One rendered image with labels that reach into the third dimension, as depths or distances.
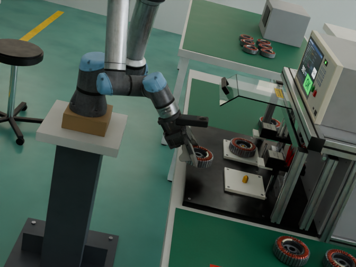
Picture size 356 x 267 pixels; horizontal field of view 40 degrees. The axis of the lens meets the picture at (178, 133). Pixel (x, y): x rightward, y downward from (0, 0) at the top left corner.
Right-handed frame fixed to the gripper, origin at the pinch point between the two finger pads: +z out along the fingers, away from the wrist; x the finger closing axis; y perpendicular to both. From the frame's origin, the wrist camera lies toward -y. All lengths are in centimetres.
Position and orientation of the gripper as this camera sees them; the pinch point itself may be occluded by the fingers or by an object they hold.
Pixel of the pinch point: (198, 157)
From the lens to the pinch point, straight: 180.5
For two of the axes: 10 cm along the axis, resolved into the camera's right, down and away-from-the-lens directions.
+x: -0.6, 4.6, -8.9
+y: -9.1, 3.5, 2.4
